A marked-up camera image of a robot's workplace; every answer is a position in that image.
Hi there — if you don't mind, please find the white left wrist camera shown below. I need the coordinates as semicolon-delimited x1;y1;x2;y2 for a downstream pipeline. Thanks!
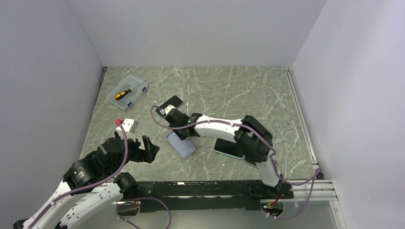
114;118;139;140

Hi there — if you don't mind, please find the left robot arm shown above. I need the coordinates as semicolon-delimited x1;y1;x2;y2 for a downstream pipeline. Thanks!
13;135;160;229

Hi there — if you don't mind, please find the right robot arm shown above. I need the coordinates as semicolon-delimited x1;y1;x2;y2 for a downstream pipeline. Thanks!
158;105;282;198

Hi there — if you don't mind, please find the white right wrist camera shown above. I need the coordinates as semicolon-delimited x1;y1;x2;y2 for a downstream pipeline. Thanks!
159;105;176;117

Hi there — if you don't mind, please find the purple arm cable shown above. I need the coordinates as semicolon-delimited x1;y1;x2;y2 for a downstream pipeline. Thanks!
27;121;173;229
150;105;321;221

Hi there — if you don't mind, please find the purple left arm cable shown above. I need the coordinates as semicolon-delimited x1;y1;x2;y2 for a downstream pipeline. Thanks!
27;121;173;229

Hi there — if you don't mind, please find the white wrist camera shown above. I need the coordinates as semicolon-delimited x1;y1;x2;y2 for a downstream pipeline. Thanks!
159;105;176;117
114;118;139;140

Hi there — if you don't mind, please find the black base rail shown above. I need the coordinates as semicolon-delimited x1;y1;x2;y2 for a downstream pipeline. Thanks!
123;180;294;213

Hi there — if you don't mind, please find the black phone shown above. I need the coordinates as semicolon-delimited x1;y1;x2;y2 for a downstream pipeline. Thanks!
159;95;183;109
214;138;245;159

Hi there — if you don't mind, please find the clear plastic organizer box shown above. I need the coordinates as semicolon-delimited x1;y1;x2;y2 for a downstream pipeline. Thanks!
106;74;149;110

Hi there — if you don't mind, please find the yellow black screwdriver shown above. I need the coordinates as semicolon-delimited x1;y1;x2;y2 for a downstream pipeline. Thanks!
114;88;132;101

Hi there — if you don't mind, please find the light blue phone case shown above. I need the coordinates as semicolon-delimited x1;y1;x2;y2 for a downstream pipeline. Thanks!
213;137;246;160

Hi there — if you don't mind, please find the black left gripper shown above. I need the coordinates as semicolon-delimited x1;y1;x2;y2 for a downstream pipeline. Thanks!
106;131;159;176

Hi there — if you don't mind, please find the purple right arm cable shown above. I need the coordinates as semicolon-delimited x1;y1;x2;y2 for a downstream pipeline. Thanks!
150;105;321;221

